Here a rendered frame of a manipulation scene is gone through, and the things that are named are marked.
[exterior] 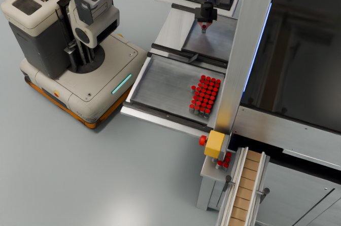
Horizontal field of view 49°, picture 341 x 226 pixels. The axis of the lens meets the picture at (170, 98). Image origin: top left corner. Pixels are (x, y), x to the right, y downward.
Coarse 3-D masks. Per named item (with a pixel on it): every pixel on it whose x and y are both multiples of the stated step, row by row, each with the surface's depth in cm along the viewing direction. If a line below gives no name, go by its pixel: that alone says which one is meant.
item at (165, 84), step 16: (160, 64) 171; (176, 64) 170; (144, 80) 167; (160, 80) 167; (176, 80) 167; (192, 80) 167; (144, 96) 162; (160, 96) 162; (176, 96) 162; (192, 96) 162; (176, 112) 158
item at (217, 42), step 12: (192, 24) 181; (204, 24) 185; (216, 24) 185; (228, 24) 185; (192, 36) 181; (204, 36) 181; (216, 36) 181; (228, 36) 181; (192, 48) 177; (204, 48) 177; (216, 48) 177; (228, 48) 177; (216, 60) 171; (228, 60) 169
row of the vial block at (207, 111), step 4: (216, 80) 161; (216, 84) 160; (216, 88) 159; (212, 92) 158; (216, 92) 159; (212, 96) 157; (216, 96) 162; (212, 100) 156; (208, 104) 155; (212, 104) 155; (208, 108) 154; (204, 112) 154; (208, 112) 152; (204, 116) 156; (208, 116) 155
